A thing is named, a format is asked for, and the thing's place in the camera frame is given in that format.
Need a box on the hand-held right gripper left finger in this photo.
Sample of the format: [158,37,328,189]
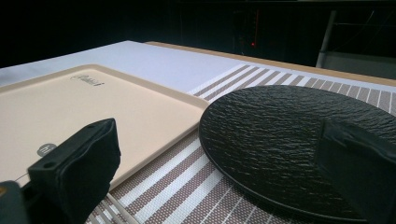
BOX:
[27,118,121,224]

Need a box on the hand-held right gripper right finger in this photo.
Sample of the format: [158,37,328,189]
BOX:
[313,119,396,224]

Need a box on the beige plastic tray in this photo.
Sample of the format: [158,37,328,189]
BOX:
[0,63,210,190]

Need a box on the black textured round plate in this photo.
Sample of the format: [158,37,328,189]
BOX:
[198,84,396,223]

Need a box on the brown white striped placemat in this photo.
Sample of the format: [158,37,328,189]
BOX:
[85,63,396,224]

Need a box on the grey metal stand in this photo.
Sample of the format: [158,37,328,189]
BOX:
[315,8,396,80]

